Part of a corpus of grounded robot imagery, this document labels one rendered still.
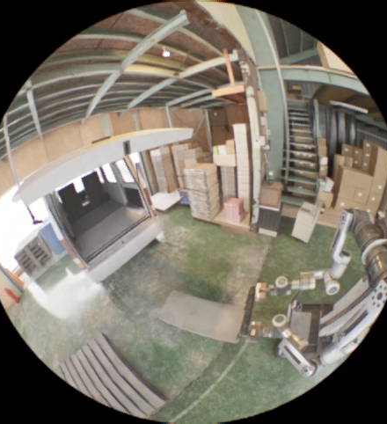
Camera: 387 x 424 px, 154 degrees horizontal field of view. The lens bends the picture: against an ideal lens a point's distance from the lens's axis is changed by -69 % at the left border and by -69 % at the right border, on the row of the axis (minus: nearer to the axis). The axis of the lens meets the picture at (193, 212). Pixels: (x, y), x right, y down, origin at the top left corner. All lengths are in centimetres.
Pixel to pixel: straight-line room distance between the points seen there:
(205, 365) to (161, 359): 46
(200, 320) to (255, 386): 97
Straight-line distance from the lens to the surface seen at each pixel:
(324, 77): 305
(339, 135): 597
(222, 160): 270
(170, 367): 177
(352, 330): 64
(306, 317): 160
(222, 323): 153
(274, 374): 179
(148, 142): 88
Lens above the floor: 169
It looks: 31 degrees down
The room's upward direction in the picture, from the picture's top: 11 degrees counter-clockwise
